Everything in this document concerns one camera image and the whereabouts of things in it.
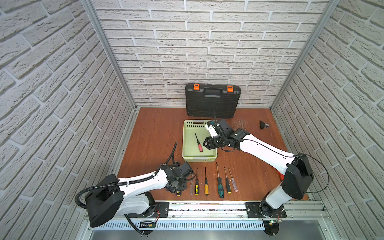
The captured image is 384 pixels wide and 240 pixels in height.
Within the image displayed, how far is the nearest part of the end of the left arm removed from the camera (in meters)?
0.59

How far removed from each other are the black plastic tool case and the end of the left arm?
1.44 feet

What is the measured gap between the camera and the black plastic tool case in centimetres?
94
